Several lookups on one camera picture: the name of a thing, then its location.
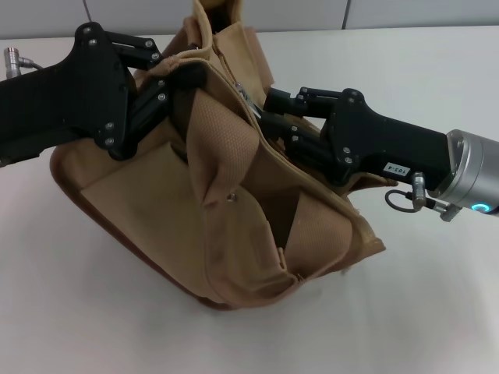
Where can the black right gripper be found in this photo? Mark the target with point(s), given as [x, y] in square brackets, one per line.
[370, 140]

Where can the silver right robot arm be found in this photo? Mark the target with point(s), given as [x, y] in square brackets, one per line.
[471, 167]

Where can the silver zipper pull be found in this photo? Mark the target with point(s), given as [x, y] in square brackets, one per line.
[249, 102]

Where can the khaki canvas food bag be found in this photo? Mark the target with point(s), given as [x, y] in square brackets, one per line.
[175, 226]

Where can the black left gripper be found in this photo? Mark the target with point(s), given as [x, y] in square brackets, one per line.
[70, 101]

